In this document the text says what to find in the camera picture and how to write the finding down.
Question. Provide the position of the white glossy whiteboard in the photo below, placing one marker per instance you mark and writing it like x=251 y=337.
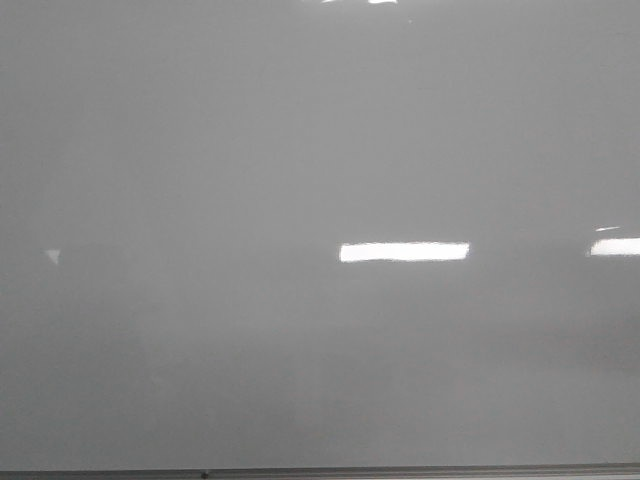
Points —
x=243 y=234

